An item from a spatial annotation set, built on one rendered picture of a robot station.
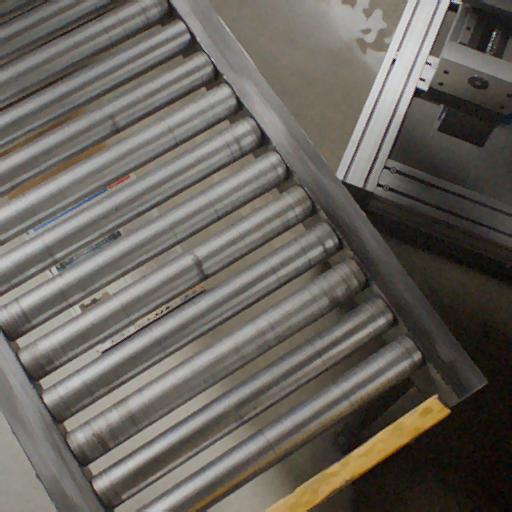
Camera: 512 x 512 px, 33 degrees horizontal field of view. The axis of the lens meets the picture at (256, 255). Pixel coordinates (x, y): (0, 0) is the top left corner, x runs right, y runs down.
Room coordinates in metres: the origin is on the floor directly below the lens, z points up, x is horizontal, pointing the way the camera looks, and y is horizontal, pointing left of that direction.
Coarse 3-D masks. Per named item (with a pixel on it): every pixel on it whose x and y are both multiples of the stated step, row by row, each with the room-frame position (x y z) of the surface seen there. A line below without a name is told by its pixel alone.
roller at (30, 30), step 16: (64, 0) 0.76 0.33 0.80; (80, 0) 0.77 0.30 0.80; (96, 0) 0.77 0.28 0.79; (112, 0) 0.78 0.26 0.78; (32, 16) 0.73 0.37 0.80; (48, 16) 0.73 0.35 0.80; (64, 16) 0.74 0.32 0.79; (80, 16) 0.75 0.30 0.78; (0, 32) 0.70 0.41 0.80; (16, 32) 0.70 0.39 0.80; (32, 32) 0.70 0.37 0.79; (48, 32) 0.71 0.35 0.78; (0, 48) 0.67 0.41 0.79; (16, 48) 0.68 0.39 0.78; (0, 64) 0.66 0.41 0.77
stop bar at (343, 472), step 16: (432, 400) 0.21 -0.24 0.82; (416, 416) 0.19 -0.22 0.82; (432, 416) 0.19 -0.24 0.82; (384, 432) 0.16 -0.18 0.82; (400, 432) 0.16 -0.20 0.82; (416, 432) 0.17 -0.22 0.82; (368, 448) 0.14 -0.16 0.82; (384, 448) 0.14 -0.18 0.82; (336, 464) 0.12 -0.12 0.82; (352, 464) 0.12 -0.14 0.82; (368, 464) 0.12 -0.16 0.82; (320, 480) 0.10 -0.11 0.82; (336, 480) 0.10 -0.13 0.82; (352, 480) 0.10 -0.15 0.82; (288, 496) 0.07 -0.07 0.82; (304, 496) 0.08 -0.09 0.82; (320, 496) 0.08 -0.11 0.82
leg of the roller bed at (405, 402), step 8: (408, 392) 0.25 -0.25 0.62; (416, 392) 0.25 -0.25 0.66; (400, 400) 0.25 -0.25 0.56; (408, 400) 0.25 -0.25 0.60; (416, 400) 0.24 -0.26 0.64; (424, 400) 0.24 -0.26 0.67; (392, 408) 0.25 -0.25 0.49; (400, 408) 0.25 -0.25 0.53; (408, 408) 0.24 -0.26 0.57; (384, 416) 0.25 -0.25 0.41; (392, 416) 0.24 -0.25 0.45; (400, 416) 0.24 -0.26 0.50; (376, 424) 0.25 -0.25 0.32; (384, 424) 0.24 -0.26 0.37; (368, 432) 0.25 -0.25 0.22; (376, 432) 0.24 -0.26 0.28; (360, 440) 0.25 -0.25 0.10
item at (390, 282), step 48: (192, 0) 0.78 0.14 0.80; (240, 48) 0.71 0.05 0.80; (240, 96) 0.63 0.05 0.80; (288, 144) 0.56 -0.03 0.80; (336, 192) 0.49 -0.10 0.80; (384, 288) 0.36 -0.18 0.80; (384, 336) 0.32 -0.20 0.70; (432, 336) 0.30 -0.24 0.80; (432, 384) 0.24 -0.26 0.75; (480, 384) 0.24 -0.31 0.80
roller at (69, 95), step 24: (168, 24) 0.74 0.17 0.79; (144, 48) 0.69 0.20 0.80; (168, 48) 0.70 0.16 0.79; (192, 48) 0.72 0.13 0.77; (96, 72) 0.64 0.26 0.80; (120, 72) 0.65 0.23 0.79; (144, 72) 0.67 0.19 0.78; (48, 96) 0.60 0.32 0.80; (72, 96) 0.60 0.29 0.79; (96, 96) 0.62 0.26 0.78; (0, 120) 0.55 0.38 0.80; (24, 120) 0.56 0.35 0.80; (48, 120) 0.57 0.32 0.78; (0, 144) 0.52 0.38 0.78
